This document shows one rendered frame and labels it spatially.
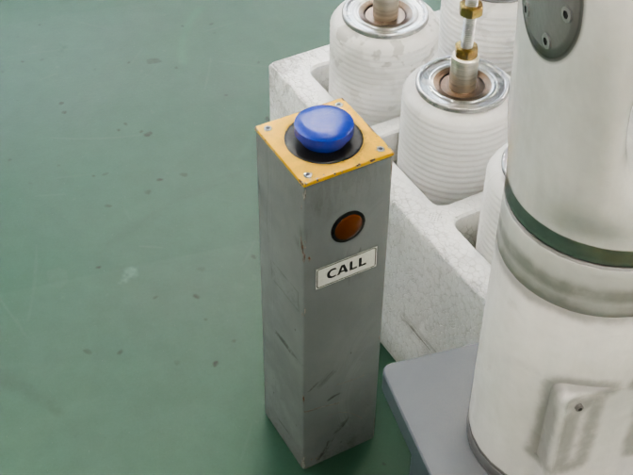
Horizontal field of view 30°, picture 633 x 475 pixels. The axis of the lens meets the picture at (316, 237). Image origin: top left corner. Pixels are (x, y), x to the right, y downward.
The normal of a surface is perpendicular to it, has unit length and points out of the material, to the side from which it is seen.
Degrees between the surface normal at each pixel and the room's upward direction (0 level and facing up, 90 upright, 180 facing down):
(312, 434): 90
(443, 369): 0
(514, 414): 90
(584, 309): 90
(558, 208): 100
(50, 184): 0
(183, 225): 0
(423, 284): 90
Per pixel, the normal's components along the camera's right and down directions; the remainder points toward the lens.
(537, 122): -0.95, 0.21
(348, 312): 0.49, 0.60
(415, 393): 0.01, -0.73
